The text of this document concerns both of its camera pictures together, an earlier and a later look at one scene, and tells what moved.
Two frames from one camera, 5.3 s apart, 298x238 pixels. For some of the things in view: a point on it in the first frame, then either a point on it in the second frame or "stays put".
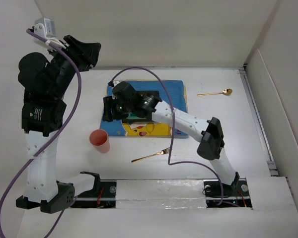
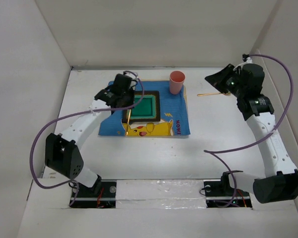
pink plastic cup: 99,139 to 177,79
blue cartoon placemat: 175,90 stays put
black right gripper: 109,103 to 217,79
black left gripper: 87,52 to 132,92
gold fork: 162,152 to 127,122
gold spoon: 227,91 stays put
